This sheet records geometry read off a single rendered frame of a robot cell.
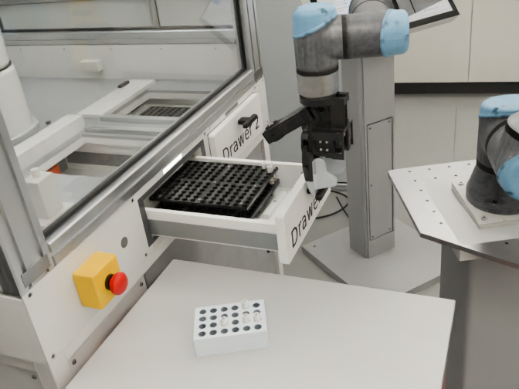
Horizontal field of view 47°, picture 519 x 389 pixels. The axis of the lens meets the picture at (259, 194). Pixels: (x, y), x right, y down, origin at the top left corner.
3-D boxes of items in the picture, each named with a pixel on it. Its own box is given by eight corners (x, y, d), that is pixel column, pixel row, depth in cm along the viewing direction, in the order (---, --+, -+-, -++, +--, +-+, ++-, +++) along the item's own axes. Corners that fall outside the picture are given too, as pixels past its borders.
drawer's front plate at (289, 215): (330, 191, 134) (327, 147, 128) (288, 265, 111) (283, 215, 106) (323, 190, 134) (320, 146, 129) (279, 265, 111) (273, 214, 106)
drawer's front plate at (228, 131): (263, 129, 169) (259, 92, 164) (221, 176, 146) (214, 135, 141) (257, 129, 170) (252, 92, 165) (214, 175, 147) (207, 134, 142)
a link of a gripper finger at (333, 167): (344, 193, 118) (340, 154, 112) (315, 191, 120) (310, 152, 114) (347, 184, 120) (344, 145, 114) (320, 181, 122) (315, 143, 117)
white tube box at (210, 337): (266, 315, 108) (263, 299, 106) (269, 347, 101) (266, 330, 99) (198, 323, 108) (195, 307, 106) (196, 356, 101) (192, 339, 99)
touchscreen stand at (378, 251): (466, 267, 235) (484, 4, 186) (376, 313, 217) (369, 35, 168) (384, 216, 274) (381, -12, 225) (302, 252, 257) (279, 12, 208)
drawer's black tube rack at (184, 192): (280, 192, 132) (277, 167, 129) (250, 235, 118) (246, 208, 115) (192, 184, 140) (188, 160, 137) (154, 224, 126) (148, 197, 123)
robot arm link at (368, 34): (403, -4, 104) (340, 2, 106) (411, 15, 95) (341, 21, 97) (402, 40, 109) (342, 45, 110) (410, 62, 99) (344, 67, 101)
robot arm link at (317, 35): (340, 8, 96) (288, 13, 97) (344, 74, 101) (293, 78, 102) (340, -2, 103) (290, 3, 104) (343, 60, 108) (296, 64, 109)
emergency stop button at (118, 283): (132, 286, 105) (127, 268, 103) (120, 300, 101) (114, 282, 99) (117, 283, 106) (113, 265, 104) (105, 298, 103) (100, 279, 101)
